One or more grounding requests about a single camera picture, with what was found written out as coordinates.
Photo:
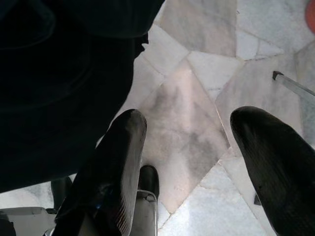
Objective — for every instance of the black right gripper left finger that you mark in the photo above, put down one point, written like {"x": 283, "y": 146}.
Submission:
{"x": 110, "y": 172}

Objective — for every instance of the black shirt grey lettering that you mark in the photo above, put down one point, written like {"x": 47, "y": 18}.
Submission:
{"x": 61, "y": 86}

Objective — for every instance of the red plastic bucket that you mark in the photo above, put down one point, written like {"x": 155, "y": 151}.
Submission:
{"x": 311, "y": 11}

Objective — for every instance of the grey robot right leg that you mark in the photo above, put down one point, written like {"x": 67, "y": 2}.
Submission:
{"x": 147, "y": 209}

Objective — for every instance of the silver metal clothes rack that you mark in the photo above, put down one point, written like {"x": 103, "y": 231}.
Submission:
{"x": 292, "y": 84}

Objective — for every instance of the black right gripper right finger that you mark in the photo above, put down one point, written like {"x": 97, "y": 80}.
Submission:
{"x": 278, "y": 172}

